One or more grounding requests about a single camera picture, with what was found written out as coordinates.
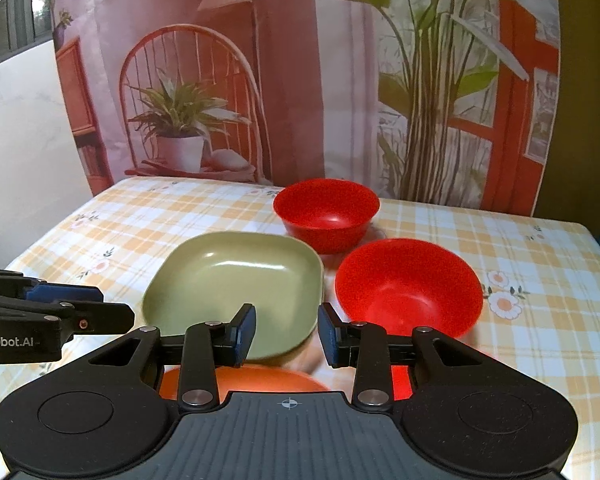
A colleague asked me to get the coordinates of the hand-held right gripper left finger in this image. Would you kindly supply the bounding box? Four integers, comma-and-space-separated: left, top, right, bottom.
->
87, 303, 257, 411

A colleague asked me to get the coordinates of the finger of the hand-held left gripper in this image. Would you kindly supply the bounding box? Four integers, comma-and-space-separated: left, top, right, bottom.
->
0, 267, 105, 306
0, 302, 135, 336

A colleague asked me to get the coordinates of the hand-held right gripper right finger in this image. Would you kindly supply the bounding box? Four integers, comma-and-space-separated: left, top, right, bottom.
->
317, 303, 486, 411

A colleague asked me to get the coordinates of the orange plate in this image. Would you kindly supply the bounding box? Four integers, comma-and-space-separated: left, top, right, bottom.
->
159, 364, 331, 402

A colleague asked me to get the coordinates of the green square plate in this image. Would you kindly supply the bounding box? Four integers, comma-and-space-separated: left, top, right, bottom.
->
141, 231, 326, 362

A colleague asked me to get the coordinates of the red plastic bowl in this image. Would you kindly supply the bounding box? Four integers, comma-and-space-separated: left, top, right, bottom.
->
334, 238, 484, 341
272, 178, 381, 255

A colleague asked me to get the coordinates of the yellow checkered floral tablecloth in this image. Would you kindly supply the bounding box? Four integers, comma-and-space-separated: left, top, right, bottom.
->
0, 175, 600, 466

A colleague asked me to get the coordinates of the printed wall backdrop cloth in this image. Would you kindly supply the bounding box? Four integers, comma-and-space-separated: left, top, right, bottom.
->
52, 0, 563, 218

